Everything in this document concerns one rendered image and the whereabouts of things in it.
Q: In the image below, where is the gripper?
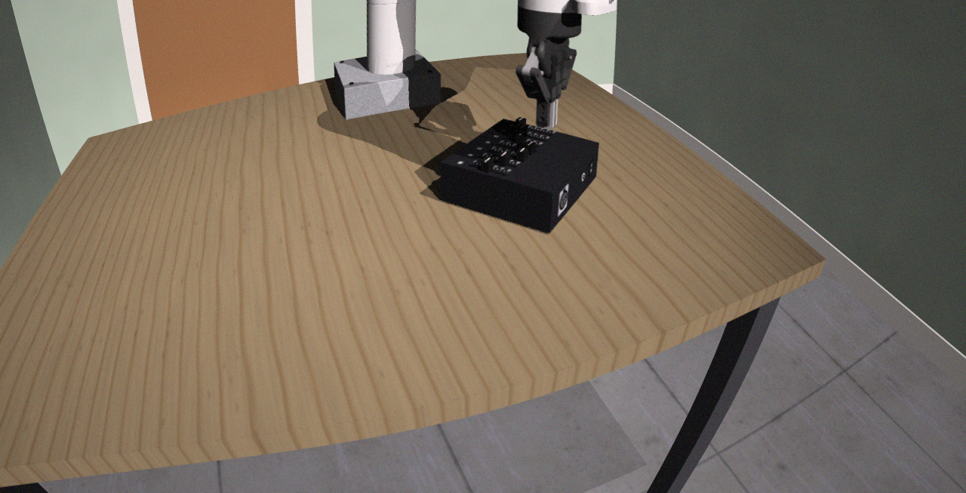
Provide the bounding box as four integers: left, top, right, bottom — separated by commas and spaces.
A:
515, 6, 582, 130

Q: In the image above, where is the black lighting desk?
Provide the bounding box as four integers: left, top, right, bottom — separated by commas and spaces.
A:
441, 117, 599, 233

